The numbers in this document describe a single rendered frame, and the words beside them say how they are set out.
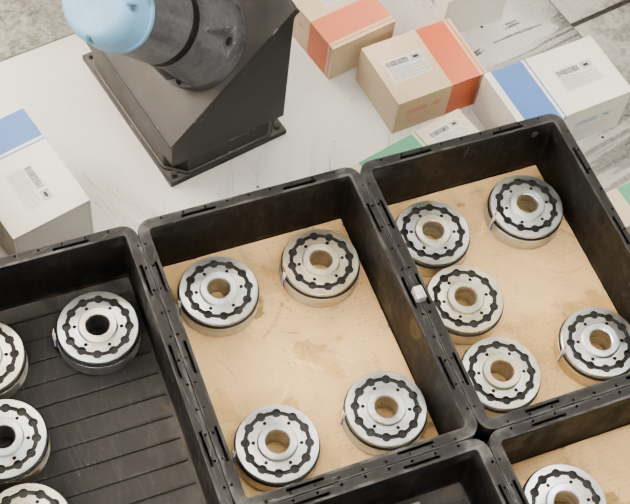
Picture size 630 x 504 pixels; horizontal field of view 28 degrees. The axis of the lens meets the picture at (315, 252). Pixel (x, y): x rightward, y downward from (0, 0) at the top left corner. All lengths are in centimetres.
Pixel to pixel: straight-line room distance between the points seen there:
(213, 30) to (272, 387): 49
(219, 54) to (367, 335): 43
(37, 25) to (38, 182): 126
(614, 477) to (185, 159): 75
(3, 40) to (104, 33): 139
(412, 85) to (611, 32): 131
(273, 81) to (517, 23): 51
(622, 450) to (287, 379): 43
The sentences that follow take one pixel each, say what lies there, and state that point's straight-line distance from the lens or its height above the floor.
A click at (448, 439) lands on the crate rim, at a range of 147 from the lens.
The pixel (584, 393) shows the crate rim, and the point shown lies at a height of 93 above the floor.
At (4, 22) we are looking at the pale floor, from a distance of 304.
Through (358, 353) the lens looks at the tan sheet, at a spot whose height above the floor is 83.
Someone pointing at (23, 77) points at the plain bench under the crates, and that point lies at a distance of 202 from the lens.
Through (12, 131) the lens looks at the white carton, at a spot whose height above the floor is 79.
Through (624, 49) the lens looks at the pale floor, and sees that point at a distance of 316.
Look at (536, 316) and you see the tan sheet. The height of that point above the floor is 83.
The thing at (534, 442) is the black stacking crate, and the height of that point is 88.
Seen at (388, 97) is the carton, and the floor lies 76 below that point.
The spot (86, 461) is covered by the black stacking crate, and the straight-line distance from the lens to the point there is 154.
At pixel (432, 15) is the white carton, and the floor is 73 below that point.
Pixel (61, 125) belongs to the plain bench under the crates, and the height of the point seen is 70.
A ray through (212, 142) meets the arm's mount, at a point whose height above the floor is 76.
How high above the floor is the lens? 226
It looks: 58 degrees down
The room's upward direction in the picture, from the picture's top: 10 degrees clockwise
